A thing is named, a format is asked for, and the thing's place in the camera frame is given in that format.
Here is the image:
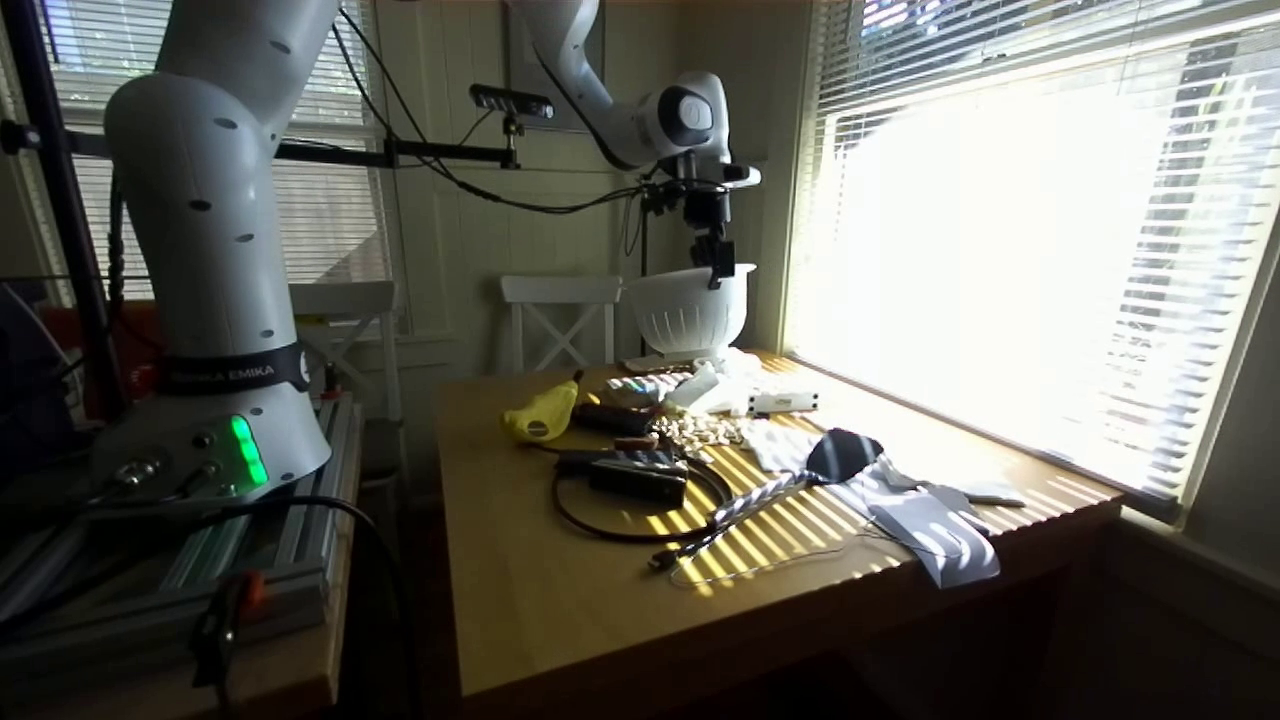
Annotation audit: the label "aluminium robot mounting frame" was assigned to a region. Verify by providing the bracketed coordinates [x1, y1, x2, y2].
[0, 391, 374, 672]

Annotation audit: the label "thin black stand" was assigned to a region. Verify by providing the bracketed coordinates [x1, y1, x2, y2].
[633, 196, 660, 291]

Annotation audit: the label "small white window blinds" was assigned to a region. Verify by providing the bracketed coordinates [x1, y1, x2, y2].
[35, 0, 393, 291]

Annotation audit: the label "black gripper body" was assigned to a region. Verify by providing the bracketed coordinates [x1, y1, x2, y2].
[677, 162, 768, 256]

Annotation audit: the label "small white box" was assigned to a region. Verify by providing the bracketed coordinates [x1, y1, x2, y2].
[745, 388, 825, 416]

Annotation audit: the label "black boom bar with camera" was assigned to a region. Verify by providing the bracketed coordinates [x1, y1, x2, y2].
[0, 82, 558, 178]

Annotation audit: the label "black ladle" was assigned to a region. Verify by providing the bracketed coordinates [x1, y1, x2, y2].
[649, 424, 893, 576]

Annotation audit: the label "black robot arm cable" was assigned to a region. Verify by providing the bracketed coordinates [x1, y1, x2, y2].
[334, 0, 674, 220]

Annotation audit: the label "black power adapter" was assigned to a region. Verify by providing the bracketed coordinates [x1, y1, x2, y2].
[558, 443, 695, 507]

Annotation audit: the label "black vertical pole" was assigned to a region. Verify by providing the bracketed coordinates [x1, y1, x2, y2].
[0, 0, 132, 424]

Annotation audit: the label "white wooden chair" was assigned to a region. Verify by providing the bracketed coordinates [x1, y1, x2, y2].
[287, 275, 404, 432]
[492, 272, 630, 378]

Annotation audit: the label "black remote control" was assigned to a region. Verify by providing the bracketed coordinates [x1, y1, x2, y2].
[567, 402, 660, 442]

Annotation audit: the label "white plastic colander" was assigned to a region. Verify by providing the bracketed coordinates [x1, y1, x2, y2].
[620, 259, 760, 359]

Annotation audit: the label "large white window blinds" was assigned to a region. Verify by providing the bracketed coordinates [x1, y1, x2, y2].
[814, 0, 1280, 504]

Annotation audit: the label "dark pen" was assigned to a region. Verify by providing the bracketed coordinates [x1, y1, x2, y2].
[953, 488, 1032, 513]

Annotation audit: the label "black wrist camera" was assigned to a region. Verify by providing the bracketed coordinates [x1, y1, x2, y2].
[638, 182, 691, 220]

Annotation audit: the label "white striped folded cloth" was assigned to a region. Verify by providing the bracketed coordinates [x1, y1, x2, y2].
[834, 457, 1009, 592]

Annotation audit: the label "silver blister pack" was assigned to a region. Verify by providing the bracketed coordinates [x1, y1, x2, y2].
[735, 416, 825, 472]
[663, 412, 754, 454]

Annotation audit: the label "black floor cable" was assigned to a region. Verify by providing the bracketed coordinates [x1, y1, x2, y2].
[195, 492, 417, 720]

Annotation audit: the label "black adapter cable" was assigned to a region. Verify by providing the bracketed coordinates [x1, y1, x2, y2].
[548, 435, 745, 576]

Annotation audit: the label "orange black clamp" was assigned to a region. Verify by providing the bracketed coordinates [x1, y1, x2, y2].
[194, 570, 276, 672]

